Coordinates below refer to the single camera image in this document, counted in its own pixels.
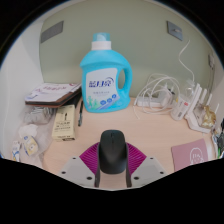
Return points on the white power strip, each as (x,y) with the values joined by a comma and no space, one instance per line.
(150,101)

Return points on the black computer mouse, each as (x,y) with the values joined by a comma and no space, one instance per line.
(112,151)

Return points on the blue detergent bottle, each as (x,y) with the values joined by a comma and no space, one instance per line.
(101,83)

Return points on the white wall charger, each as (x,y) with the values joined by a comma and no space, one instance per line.
(211,61)

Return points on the white router with antennas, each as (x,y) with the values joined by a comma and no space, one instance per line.
(195,118)

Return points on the grey wall plate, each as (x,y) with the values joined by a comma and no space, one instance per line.
(52,32)
(175,30)

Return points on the pink mouse pad with drawing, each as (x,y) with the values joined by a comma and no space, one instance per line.
(186,155)

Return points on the pale yellow small box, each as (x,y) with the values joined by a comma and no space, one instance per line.
(64,123)

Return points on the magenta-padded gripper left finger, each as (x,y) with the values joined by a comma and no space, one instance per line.
(87,158)

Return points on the white desk hutch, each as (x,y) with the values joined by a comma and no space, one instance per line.
(16,83)

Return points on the yellow white snack packet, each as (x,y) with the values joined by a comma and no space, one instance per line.
(30,145)

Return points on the white blue sachet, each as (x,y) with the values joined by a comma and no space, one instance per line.
(16,151)

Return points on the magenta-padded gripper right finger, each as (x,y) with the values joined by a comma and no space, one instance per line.
(137,158)

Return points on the black pen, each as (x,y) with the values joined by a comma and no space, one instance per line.
(80,113)

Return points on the grey zipper pouch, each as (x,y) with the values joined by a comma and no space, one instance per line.
(221,133)

